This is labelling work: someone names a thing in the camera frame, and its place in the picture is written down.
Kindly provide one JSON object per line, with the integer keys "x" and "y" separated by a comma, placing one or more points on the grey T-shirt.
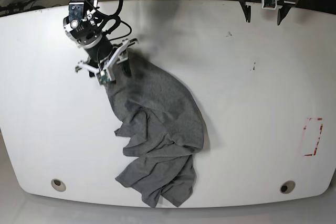
{"x": 165, "y": 130}

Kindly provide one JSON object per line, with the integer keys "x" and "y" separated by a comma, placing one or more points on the right table grommet hole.
{"x": 287, "y": 187}

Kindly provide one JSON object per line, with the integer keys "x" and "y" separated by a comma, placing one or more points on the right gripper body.
{"x": 105, "y": 55}

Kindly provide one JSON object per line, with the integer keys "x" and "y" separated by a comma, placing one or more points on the red tape rectangle marking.
{"x": 311, "y": 136}

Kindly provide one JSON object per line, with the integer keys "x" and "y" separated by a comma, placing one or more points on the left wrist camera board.
{"x": 269, "y": 3}

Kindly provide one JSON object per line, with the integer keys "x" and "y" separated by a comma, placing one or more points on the table grommet hole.
{"x": 58, "y": 185}
{"x": 287, "y": 187}

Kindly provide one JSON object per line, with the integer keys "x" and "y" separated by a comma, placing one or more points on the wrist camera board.
{"x": 103, "y": 79}
{"x": 269, "y": 3}

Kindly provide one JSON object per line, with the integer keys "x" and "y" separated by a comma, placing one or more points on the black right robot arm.
{"x": 88, "y": 28}

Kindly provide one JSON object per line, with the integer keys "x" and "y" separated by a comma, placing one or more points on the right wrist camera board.
{"x": 103, "y": 79}

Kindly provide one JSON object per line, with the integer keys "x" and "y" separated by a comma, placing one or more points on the left table grommet hole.
{"x": 58, "y": 185}

